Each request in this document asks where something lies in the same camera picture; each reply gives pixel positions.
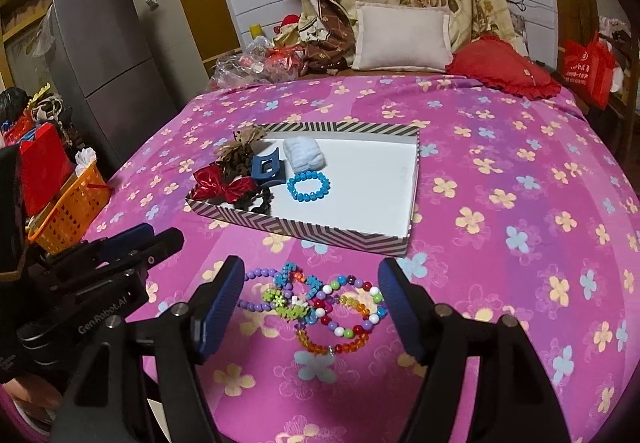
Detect purple bead bracelet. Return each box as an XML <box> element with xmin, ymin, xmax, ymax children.
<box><xmin>235</xmin><ymin>268</ymin><xmax>296</xmax><ymax>316</ymax></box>

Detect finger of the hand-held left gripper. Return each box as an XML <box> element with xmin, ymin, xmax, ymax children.
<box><xmin>82</xmin><ymin>223</ymin><xmax>156</xmax><ymax>260</ymax></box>
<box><xmin>100</xmin><ymin>228</ymin><xmax>185</xmax><ymax>274</ymax></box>

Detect green bead bracelet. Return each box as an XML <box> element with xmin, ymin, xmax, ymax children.
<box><xmin>262</xmin><ymin>288</ymin><xmax>313</xmax><ymax>321</ymax></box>

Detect blue crystal bead bracelet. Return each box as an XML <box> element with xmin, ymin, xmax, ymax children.
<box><xmin>286</xmin><ymin>169</ymin><xmax>332</xmax><ymax>203</ymax></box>

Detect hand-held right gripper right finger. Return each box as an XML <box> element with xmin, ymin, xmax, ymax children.
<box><xmin>377</xmin><ymin>257</ymin><xmax>573</xmax><ymax>443</ymax></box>

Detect white scrunchie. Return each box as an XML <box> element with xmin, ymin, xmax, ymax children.
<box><xmin>282</xmin><ymin>137</ymin><xmax>327</xmax><ymax>174</ymax></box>

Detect red ruffled cushion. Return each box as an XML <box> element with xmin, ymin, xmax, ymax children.
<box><xmin>445</xmin><ymin>36</ymin><xmax>565</xmax><ymax>99</ymax></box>

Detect clear plastic bags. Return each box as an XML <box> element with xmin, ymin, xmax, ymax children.
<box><xmin>209</xmin><ymin>36</ymin><xmax>306</xmax><ymax>89</ymax></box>

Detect grey refrigerator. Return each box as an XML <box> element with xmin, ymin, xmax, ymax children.
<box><xmin>47</xmin><ymin>0</ymin><xmax>208</xmax><ymax>164</ymax></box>

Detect black scrunchie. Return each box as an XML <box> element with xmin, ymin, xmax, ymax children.
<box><xmin>232</xmin><ymin>183</ymin><xmax>276</xmax><ymax>214</ymax></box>

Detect red bow hair clip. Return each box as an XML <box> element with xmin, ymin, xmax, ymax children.
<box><xmin>192</xmin><ymin>164</ymin><xmax>261</xmax><ymax>204</ymax></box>

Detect white pillow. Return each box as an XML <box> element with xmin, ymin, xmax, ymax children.
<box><xmin>351</xmin><ymin>2</ymin><xmax>454</xmax><ymax>72</ymax></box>

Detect blue claw hair clip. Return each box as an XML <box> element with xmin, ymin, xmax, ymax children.
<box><xmin>251</xmin><ymin>153</ymin><xmax>286</xmax><ymax>185</ymax></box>

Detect plush toy with red hat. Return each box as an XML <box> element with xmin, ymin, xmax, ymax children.
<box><xmin>272</xmin><ymin>13</ymin><xmax>303</xmax><ymax>46</ymax></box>

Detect red paper bag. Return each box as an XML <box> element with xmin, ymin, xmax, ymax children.
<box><xmin>17</xmin><ymin>122</ymin><xmax>76</xmax><ymax>219</ymax></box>

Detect red tote bag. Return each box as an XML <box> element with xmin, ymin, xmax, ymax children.
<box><xmin>564</xmin><ymin>34</ymin><xmax>616</xmax><ymax>106</ymax></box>

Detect blue star bead bracelet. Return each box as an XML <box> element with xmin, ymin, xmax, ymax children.
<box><xmin>274</xmin><ymin>262</ymin><xmax>323</xmax><ymax>299</ymax></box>

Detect brown feathery hair accessory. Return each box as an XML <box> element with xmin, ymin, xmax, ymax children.
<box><xmin>215</xmin><ymin>124</ymin><xmax>268</xmax><ymax>179</ymax></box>

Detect multicoloured round bead bracelet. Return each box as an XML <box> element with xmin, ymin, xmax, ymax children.
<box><xmin>307</xmin><ymin>274</ymin><xmax>388</xmax><ymax>339</ymax></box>

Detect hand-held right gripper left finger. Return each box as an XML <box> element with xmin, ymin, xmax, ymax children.
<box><xmin>50</xmin><ymin>254</ymin><xmax>246</xmax><ymax>443</ymax></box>

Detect striped cardboard box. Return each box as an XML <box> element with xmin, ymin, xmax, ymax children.
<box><xmin>186</xmin><ymin>121</ymin><xmax>421</xmax><ymax>258</ymax></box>

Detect pink floral bedsheet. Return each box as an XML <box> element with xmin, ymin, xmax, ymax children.
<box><xmin>85</xmin><ymin>73</ymin><xmax>640</xmax><ymax>443</ymax></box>

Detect orange plastic basket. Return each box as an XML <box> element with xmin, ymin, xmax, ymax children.
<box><xmin>27</xmin><ymin>158</ymin><xmax>112</xmax><ymax>256</ymax></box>

